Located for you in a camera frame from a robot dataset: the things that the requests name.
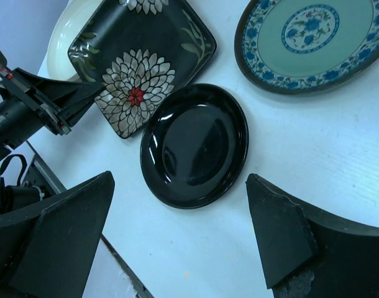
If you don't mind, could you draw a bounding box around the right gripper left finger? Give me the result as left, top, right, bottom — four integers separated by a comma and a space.
0, 171, 115, 297

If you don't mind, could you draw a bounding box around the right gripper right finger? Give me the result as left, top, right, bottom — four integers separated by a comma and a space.
246, 174, 379, 297

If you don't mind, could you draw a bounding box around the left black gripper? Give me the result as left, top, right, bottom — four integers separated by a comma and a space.
0, 68, 104, 161

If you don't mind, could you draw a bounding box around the cream round plate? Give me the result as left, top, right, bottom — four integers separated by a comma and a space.
46, 0, 101, 81

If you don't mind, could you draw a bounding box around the black floral square plate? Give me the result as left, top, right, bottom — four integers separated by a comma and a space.
68, 1, 217, 139

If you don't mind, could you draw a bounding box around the black round plate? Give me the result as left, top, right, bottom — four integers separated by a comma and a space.
140, 84, 249, 209

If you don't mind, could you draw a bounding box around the blue floral round plate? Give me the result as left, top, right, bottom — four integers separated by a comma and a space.
234, 0, 379, 95

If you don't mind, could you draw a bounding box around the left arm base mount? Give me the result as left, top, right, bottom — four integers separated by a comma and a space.
0, 141, 68, 215

